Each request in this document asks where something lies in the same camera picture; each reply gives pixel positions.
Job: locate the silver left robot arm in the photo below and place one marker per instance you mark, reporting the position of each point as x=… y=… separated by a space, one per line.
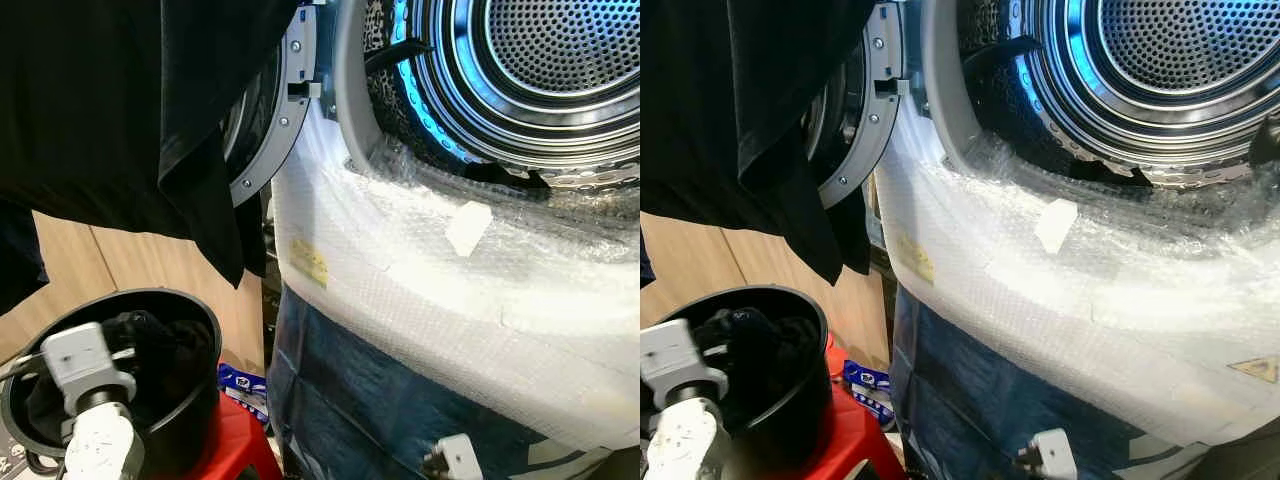
x=100 y=445
x=685 y=445

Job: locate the black clothes pile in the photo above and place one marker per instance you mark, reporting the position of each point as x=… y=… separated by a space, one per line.
x=175 y=350
x=780 y=355

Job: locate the front-loading washing machine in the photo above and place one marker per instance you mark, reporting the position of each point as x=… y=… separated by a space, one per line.
x=450 y=330
x=1100 y=400

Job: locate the black round laundry bucket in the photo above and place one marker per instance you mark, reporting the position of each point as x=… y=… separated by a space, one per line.
x=800 y=420
x=195 y=420

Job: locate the blue and white packet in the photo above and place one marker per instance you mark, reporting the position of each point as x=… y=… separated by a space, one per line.
x=870 y=385
x=240 y=385

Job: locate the red plastic stool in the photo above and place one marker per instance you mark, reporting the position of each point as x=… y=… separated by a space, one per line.
x=850 y=440
x=235 y=440

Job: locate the clear bubble wrap sheet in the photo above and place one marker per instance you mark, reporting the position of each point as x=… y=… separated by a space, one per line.
x=420 y=270
x=1050 y=290

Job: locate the yellow rectangular sticker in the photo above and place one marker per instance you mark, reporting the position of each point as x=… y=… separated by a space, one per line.
x=913 y=258
x=308 y=262

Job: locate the black hanging garment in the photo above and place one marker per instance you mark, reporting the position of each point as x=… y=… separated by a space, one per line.
x=720 y=100
x=100 y=100

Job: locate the white tape piece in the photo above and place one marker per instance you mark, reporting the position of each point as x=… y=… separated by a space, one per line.
x=1055 y=225
x=468 y=228

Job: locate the yellow triangle warning sticker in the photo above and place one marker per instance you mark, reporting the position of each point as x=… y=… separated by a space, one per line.
x=1255 y=368

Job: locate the black cloth in drum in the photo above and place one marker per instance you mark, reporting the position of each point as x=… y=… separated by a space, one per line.
x=520 y=180
x=1110 y=172

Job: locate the round grey-rimmed washer door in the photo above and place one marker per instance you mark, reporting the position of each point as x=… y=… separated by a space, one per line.
x=880 y=90
x=285 y=110

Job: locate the grey washer door seal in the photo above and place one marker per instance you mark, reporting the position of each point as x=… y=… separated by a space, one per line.
x=350 y=80
x=940 y=80

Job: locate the perforated steel washer drum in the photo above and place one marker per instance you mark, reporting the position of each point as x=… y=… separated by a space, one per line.
x=560 y=50
x=1180 y=50

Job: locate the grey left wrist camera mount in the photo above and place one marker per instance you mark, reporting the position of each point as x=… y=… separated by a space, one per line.
x=675 y=360
x=80 y=365

